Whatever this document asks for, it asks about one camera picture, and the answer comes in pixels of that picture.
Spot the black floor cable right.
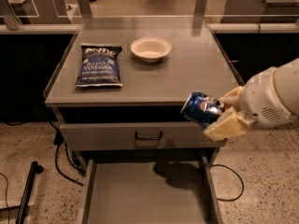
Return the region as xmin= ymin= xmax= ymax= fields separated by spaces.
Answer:
xmin=210 ymin=163 xmax=245 ymax=203

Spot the grey drawer cabinet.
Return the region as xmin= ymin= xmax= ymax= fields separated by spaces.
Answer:
xmin=46 ymin=16 xmax=240 ymax=161

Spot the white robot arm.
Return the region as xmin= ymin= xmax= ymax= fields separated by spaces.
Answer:
xmin=203 ymin=59 xmax=299 ymax=141

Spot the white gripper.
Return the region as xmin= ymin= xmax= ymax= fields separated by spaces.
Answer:
xmin=203 ymin=66 xmax=298 ymax=141

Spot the white paper bowl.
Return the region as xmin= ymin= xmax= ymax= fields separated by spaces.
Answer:
xmin=131 ymin=36 xmax=172 ymax=63

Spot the blue pepsi can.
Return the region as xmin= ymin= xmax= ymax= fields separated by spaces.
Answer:
xmin=180 ymin=92 xmax=225 ymax=128

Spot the black floor cable left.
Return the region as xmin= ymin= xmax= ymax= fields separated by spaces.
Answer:
xmin=46 ymin=120 xmax=86 ymax=188

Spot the grey top drawer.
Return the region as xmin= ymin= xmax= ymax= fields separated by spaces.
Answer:
xmin=60 ymin=122 xmax=225 ymax=151

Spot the black pole on floor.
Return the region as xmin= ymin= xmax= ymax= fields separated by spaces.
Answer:
xmin=15 ymin=161 xmax=44 ymax=224

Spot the black floor cable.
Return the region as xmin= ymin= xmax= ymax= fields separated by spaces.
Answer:
xmin=210 ymin=163 xmax=245 ymax=203
xmin=46 ymin=120 xmax=86 ymax=188

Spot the blue vinegar chips bag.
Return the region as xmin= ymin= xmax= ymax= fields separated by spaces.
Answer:
xmin=76 ymin=43 xmax=122 ymax=88

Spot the clear acrylic barrier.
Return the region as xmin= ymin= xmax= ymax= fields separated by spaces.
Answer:
xmin=0 ymin=0 xmax=299 ymax=32

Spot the open grey middle drawer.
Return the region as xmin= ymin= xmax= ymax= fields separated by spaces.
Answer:
xmin=76 ymin=148 xmax=223 ymax=224

